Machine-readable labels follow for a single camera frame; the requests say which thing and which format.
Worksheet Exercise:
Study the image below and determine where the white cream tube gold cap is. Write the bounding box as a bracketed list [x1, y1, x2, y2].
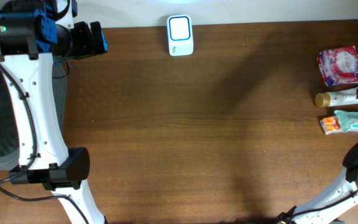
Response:
[314, 87, 358, 108]

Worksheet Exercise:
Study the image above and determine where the purple tissue pack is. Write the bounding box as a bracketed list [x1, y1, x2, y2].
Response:
[317, 46, 358, 86]

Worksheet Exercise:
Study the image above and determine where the orange tissue packet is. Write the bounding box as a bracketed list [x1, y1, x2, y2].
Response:
[319, 116, 343, 134]

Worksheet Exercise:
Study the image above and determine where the white barcode scanner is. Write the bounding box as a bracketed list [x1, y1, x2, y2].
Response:
[167, 15, 194, 57]

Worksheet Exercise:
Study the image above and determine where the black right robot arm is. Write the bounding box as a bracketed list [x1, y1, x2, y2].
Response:
[274, 87, 358, 224]

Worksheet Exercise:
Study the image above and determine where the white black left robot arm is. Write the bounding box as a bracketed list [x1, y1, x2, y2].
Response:
[0, 0, 108, 223]

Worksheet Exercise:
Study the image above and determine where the teal snack bag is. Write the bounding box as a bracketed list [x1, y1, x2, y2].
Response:
[334, 110, 358, 133]

